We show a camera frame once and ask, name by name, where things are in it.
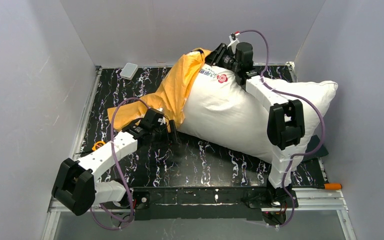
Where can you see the white pillow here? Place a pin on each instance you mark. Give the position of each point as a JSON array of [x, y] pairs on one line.
[[219, 111]]

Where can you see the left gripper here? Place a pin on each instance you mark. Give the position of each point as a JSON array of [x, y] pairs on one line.
[[167, 128]]

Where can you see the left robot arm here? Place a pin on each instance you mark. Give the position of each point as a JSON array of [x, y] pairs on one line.
[[76, 185]]

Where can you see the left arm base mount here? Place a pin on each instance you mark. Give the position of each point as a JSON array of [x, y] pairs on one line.
[[114, 199]]

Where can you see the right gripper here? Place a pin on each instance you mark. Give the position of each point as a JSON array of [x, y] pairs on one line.
[[216, 52]]

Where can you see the small white box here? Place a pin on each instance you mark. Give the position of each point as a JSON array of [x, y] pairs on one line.
[[128, 71]]

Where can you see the aluminium frame rail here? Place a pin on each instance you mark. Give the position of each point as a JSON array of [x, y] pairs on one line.
[[53, 216]]

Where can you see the yellow tape measure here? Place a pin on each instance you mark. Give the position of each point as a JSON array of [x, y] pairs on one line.
[[98, 145]]

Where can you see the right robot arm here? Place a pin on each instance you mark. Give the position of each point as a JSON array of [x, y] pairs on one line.
[[285, 124]]

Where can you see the yellow and blue pillowcase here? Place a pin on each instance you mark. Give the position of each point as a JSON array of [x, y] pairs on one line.
[[171, 94]]

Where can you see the orange handled tool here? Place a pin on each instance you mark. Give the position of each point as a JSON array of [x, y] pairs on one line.
[[325, 186]]

